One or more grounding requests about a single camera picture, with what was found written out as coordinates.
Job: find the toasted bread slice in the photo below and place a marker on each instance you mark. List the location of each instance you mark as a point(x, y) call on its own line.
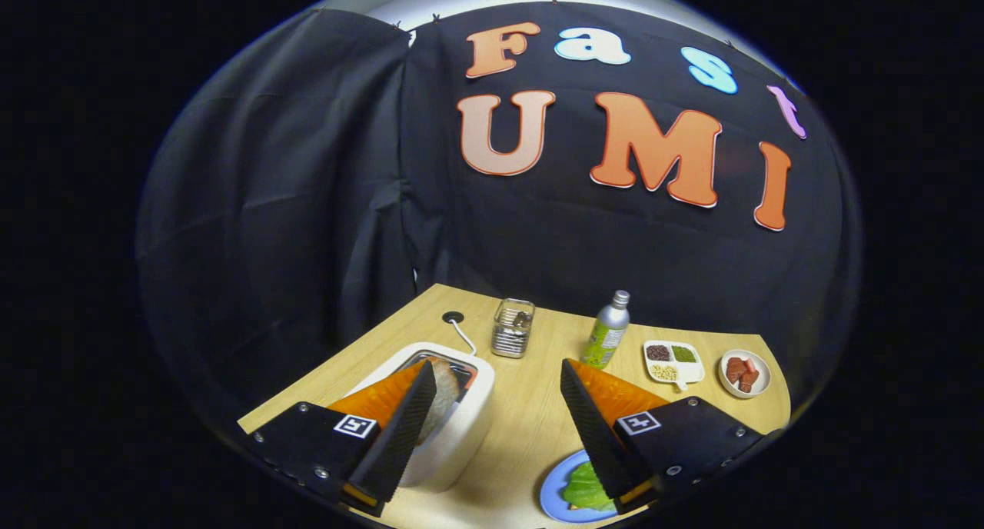
point(444, 394)

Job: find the green metal bottle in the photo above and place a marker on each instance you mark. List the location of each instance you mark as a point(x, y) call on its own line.
point(605, 337)

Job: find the pile of green beans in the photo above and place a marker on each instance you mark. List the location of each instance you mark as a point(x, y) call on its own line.
point(684, 354)

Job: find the black backdrop cloth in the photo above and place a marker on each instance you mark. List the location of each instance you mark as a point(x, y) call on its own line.
point(307, 206)

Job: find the green lettuce leaf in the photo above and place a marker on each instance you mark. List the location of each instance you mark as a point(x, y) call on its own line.
point(584, 490)

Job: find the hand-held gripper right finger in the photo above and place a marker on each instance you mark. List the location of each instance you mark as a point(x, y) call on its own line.
point(592, 429)

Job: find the blue round plate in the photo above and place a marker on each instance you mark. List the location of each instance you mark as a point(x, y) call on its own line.
point(552, 490)

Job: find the pile of dark beans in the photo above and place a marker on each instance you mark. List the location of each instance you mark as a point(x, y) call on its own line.
point(658, 353)

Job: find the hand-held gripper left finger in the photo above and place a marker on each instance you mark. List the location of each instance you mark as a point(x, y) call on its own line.
point(400, 429)

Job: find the pile of pale soybeans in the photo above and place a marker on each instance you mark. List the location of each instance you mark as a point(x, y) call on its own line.
point(664, 373)

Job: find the white oval plate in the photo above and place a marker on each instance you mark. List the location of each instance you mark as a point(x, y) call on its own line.
point(762, 375)

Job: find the white divided dish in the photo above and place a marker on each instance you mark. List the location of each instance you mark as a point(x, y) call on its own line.
point(692, 371)

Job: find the brown meat piece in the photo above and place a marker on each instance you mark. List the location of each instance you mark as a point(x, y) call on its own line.
point(749, 383)
point(736, 369)

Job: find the white toaster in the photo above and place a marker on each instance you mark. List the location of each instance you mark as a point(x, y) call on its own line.
point(461, 444)

